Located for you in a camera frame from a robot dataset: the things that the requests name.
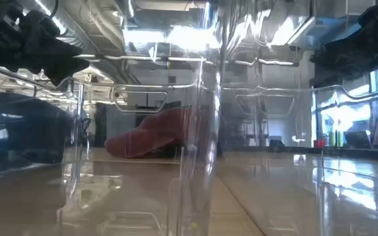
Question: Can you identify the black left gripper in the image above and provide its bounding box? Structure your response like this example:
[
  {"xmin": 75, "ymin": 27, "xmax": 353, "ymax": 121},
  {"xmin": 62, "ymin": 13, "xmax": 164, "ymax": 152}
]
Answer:
[{"xmin": 0, "ymin": 0, "xmax": 91, "ymax": 88}]

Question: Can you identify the black baseball cap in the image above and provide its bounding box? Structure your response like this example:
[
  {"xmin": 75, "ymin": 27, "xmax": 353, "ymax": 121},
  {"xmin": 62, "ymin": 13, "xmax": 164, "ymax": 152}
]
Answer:
[{"xmin": 0, "ymin": 91, "xmax": 74, "ymax": 165}]

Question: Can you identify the red baseball cap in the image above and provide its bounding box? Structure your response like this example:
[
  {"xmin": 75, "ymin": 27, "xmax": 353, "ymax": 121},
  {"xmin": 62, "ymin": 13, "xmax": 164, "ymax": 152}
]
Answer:
[{"xmin": 104, "ymin": 106, "xmax": 209, "ymax": 159}]

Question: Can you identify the clear plastic bin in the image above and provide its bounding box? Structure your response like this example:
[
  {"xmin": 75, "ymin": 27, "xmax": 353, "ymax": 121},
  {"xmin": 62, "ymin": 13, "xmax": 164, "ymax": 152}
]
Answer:
[
  {"xmin": 0, "ymin": 0, "xmax": 223, "ymax": 236},
  {"xmin": 208, "ymin": 0, "xmax": 378, "ymax": 236}
]

